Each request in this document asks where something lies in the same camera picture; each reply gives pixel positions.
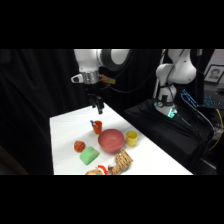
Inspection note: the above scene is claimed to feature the red ball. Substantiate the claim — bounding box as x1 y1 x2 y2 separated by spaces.
73 140 87 154

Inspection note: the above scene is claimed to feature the orange cup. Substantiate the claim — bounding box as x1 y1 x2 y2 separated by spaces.
91 120 104 136

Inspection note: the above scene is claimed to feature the black curtain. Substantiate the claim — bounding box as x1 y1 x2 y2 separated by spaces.
0 49 214 176

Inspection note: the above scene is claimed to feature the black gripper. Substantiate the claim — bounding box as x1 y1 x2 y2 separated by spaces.
84 82 105 115

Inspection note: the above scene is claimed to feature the tan wrist-mounted box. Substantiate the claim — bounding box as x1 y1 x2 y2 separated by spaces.
98 74 117 86

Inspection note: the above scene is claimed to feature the red and white plush toy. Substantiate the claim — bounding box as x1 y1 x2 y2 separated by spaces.
84 164 111 176

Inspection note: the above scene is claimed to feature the yellow cable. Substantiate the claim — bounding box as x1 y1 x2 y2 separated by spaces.
209 107 224 152

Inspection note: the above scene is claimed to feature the green sponge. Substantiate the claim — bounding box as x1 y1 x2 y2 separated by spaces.
79 146 101 166

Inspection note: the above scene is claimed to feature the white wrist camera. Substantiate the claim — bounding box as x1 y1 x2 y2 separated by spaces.
70 73 85 85

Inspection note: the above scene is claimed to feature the framed portrait picture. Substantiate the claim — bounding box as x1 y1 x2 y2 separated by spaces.
203 63 224 84

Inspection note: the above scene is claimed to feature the pink bowl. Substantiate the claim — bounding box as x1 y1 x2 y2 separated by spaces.
97 128 126 154

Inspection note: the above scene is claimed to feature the blue-lit keyboard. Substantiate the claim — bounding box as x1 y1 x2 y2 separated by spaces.
180 88 222 110

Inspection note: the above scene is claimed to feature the yellow cup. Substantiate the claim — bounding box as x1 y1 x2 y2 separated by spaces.
125 130 139 148

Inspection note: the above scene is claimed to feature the black robot stand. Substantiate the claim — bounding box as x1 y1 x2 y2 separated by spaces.
123 97 216 176

